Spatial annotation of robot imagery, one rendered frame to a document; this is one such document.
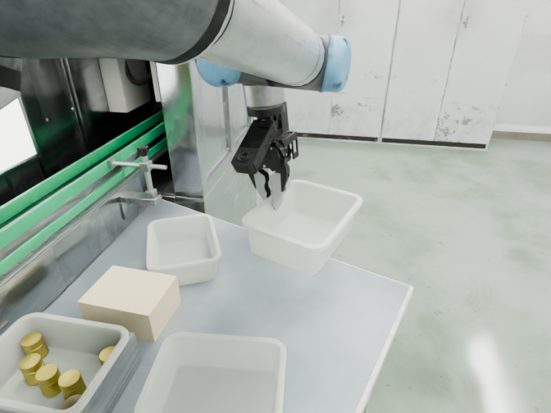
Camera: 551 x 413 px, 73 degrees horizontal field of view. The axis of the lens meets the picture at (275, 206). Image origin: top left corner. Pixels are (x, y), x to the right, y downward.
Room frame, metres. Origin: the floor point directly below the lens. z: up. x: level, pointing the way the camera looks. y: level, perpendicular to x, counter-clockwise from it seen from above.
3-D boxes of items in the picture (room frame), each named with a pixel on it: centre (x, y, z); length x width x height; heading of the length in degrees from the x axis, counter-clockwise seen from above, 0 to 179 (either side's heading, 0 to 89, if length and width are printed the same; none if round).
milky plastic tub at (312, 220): (0.63, -0.06, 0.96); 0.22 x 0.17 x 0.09; 149
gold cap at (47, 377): (0.41, 0.39, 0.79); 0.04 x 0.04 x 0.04
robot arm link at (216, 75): (0.61, 0.05, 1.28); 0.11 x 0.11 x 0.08; 67
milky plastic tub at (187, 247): (0.79, 0.24, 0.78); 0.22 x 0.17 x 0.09; 16
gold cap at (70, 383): (0.40, 0.34, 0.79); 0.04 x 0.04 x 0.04
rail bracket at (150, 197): (0.95, 0.38, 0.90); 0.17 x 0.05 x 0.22; 79
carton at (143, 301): (0.60, 0.31, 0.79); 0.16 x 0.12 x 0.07; 76
